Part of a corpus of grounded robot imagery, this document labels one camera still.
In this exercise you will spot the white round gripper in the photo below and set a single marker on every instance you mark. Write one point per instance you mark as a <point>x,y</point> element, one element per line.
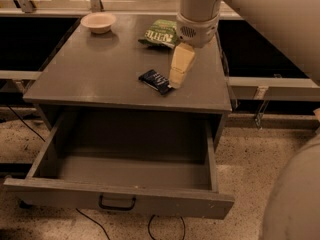
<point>197,31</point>

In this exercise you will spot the dark blue rxbar wrapper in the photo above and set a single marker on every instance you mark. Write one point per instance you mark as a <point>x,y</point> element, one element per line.
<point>157,81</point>

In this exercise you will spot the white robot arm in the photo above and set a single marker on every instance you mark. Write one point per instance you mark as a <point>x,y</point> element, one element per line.
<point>293,27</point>

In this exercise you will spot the grey drawer cabinet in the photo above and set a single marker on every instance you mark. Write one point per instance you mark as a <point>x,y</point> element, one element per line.
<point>102,71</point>

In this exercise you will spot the open grey top drawer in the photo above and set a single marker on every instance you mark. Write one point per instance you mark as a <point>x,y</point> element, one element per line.
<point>72,170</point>

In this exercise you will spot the green kettle chips bag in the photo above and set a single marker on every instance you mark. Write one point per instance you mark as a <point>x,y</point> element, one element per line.
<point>161,33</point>

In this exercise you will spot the beige ceramic bowl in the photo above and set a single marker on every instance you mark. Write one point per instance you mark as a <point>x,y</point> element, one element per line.
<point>98,22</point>

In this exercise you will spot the black drawer handle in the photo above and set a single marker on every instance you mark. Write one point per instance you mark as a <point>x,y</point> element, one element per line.
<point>116,204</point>

